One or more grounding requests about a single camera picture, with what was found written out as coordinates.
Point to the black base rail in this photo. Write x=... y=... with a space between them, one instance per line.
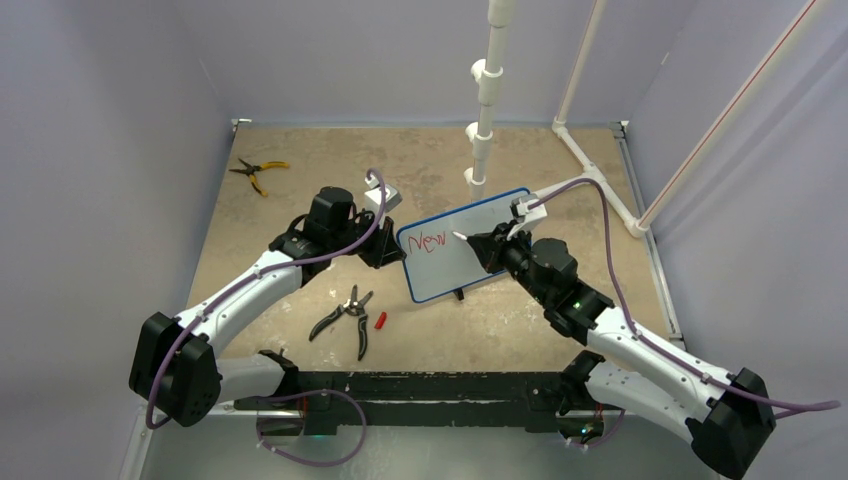
x=319 y=403

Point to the wrist white camera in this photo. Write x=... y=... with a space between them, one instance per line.
x=527 y=212
x=375 y=197

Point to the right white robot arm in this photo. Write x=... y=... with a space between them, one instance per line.
x=723 y=416

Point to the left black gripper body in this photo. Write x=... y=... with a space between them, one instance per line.
x=365 y=221

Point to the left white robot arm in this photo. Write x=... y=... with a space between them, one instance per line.
x=177 y=366

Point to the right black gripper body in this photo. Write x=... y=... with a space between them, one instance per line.
x=516 y=252

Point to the black handled wire stripper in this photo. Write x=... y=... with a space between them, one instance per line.
x=354 y=307

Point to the red marker cap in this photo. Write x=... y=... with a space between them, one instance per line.
x=381 y=321

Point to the white PVC pipe frame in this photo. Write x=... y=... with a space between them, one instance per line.
x=552 y=86

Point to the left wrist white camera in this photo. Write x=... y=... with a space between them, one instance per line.
x=375 y=197

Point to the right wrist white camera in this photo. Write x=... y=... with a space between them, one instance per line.
x=527 y=212

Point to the yellow handled pliers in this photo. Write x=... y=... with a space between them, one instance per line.
x=251 y=171

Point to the blue framed whiteboard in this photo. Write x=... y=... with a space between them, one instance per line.
x=437 y=262

